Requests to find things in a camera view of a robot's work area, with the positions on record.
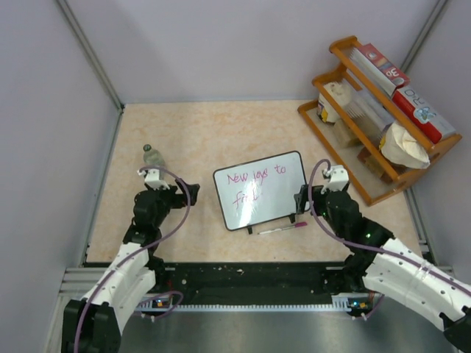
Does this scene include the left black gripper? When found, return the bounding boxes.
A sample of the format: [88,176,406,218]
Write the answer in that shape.
[148,178,199,228]

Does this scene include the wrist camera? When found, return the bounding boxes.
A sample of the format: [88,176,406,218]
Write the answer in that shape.
[321,165,350,194]
[137,168,170,190]

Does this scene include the purple cable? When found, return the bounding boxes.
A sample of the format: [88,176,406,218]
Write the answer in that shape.
[73,165,192,353]
[308,158,471,321]

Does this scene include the red box top shelf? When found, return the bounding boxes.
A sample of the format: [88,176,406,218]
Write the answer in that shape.
[350,43,410,97]

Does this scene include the cream cloth bundle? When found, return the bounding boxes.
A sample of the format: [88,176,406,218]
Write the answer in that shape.
[379,122,431,169]

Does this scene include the orange wooden shelf rack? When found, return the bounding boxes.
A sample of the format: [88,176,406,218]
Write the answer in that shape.
[298,36,462,205]

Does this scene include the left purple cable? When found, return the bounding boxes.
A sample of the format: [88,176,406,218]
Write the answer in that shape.
[73,165,192,353]

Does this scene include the grey slotted cable duct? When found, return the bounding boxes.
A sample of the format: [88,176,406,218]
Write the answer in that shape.
[132,296,372,313]

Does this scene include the magenta capped marker pen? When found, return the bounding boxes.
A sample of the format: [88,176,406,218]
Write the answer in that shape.
[258,221,308,235]

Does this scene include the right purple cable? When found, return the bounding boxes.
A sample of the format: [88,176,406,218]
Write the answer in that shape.
[308,158,471,321]

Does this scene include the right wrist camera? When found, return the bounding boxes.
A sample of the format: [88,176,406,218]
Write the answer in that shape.
[321,165,350,194]

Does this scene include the black framed whiteboard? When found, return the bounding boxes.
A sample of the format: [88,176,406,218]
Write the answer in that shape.
[213,151,307,233]

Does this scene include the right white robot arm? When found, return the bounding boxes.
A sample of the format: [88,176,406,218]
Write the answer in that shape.
[294,185,470,352]

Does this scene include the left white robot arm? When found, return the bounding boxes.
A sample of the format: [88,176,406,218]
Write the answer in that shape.
[60,179,200,352]

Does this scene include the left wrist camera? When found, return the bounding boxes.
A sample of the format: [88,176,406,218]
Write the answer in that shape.
[137,168,170,190]

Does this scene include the aluminium frame rail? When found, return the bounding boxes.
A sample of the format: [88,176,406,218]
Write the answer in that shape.
[59,268,106,296]

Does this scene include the red white box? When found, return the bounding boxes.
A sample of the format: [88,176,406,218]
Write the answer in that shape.
[392,85,456,143]

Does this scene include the beige block on shelf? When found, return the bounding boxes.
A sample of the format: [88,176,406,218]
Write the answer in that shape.
[333,119,361,148]

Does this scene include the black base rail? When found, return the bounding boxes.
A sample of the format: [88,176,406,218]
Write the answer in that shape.
[150,262,369,306]

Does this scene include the clear plastic bottle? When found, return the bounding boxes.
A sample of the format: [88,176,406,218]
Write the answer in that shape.
[143,144,166,170]

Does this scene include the white yellow jar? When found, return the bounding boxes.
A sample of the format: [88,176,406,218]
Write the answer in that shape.
[318,81,353,124]

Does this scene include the brown block lower shelf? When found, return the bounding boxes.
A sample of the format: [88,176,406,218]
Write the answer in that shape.
[357,147,392,184]

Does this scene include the clear plastic container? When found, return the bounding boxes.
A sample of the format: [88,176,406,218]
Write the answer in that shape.
[345,88,394,144]

